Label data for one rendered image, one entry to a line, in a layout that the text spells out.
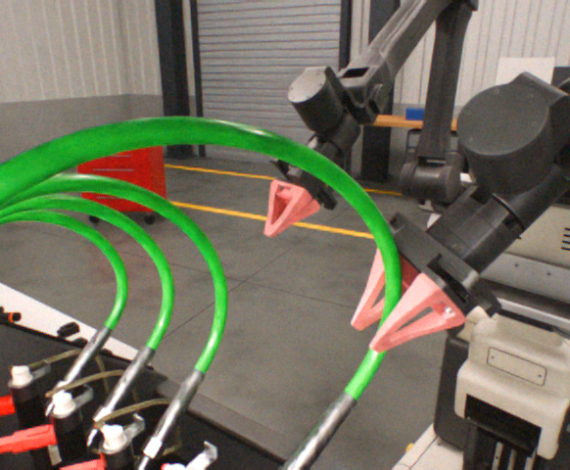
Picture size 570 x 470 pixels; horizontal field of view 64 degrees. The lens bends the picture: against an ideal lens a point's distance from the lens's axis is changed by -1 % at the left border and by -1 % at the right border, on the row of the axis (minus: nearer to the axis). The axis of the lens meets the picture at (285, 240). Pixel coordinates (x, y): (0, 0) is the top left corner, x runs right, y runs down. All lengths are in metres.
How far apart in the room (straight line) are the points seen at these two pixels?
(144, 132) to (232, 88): 7.50
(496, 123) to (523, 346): 0.85
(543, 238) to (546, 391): 0.34
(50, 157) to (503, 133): 0.27
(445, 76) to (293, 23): 6.22
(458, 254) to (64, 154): 0.29
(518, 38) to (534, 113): 6.11
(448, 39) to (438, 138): 0.19
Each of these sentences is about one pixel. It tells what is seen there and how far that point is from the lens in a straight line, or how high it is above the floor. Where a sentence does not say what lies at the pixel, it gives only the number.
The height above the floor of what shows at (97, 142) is 1.43.
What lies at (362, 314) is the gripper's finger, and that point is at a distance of 0.42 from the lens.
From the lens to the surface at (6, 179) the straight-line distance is 0.22.
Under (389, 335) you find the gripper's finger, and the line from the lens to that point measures 0.40.
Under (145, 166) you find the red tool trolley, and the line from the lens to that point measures 4.56.
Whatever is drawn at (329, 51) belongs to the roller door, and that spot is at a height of 1.66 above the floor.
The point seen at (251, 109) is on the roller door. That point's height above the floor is 0.83.
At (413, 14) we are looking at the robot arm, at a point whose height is 1.54.
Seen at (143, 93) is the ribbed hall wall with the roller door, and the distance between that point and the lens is 9.01.
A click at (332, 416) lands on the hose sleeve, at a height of 1.19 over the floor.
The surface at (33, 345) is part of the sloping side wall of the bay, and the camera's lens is 0.68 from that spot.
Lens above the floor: 1.46
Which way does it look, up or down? 21 degrees down
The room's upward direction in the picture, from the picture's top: straight up
